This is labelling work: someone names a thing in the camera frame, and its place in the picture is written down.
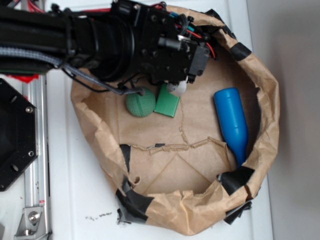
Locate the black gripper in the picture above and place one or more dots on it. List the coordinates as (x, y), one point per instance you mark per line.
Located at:
(162, 44)

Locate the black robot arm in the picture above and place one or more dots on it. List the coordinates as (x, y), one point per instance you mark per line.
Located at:
(105, 46)

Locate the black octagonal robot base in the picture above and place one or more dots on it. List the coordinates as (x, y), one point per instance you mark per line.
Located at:
(18, 144)

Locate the green rectangular block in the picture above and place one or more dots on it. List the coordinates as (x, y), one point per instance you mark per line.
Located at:
(166, 103)

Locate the green dimpled ball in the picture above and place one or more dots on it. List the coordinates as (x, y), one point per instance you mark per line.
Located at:
(141, 105)

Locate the blue plastic bottle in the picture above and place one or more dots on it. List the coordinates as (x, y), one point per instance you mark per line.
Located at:
(232, 122)

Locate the brown paper bag tray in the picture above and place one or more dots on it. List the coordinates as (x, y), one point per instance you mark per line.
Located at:
(177, 172)

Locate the metal corner bracket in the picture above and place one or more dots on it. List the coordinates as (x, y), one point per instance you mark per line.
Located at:
(32, 225)

